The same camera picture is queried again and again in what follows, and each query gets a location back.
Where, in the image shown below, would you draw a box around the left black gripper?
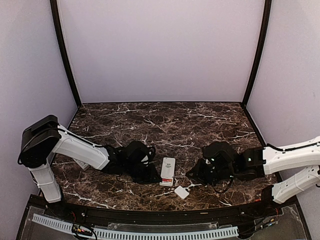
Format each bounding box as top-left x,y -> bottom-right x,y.
123,161 -> 162,185

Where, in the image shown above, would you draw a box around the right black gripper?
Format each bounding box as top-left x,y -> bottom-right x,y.
186,157 -> 237,186

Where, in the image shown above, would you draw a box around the red yellow battery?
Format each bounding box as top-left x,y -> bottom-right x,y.
162,178 -> 173,182

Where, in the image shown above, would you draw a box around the white remote green buttons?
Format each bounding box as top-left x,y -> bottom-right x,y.
159,157 -> 176,187

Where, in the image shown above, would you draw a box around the clear pen screwdriver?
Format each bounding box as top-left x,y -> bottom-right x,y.
173,174 -> 187,179

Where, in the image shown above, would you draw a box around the white battery cover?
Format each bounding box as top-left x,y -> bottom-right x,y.
174,185 -> 190,200

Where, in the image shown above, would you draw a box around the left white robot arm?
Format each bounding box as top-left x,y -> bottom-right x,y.
17,115 -> 162,218

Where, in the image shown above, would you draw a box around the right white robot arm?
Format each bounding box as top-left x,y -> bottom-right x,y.
185,137 -> 320,217

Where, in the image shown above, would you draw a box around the black front table rail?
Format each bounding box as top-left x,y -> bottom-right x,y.
45,201 -> 279,227

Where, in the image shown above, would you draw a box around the white slotted cable duct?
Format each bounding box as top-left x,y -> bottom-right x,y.
31,213 -> 239,240

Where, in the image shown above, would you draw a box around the left black frame post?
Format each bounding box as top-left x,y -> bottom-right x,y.
49,0 -> 82,108

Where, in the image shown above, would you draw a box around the black frame post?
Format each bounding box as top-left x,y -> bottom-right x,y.
49,0 -> 82,108
241,0 -> 272,109

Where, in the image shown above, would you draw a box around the right black frame post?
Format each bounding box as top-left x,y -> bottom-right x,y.
241,0 -> 272,109

